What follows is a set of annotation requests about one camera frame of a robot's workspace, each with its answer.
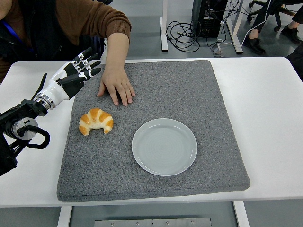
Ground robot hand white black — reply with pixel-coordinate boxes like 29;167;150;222
37;47;102;108

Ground person's left hand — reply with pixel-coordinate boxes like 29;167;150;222
97;68;136;106

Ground croissant bread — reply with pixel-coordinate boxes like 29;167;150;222
79;108;114;136

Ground round grey plate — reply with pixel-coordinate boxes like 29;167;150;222
131;118;198;177

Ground floor socket plate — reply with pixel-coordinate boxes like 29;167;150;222
210;44;225;57

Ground grey metal plate with screws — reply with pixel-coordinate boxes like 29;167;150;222
94;218;212;227

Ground grey felt mat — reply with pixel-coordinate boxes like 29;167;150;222
56;60;251;202

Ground person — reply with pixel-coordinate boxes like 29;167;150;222
0;0;132;83

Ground white desk leg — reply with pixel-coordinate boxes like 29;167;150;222
160;0;169;52
226;0;244;54

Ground black computer tower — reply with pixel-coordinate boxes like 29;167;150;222
191;0;228;38

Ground white table leg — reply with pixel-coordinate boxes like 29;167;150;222
233;201;250;227
57;206;73;227

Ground seated person's legs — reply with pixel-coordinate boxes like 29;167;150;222
242;0;303;55

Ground black office chair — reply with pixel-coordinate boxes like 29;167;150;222
246;0;303;33

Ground coiled black cable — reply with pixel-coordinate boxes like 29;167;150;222
165;20;201;53

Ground white cable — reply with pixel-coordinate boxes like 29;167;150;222
216;0;272;49

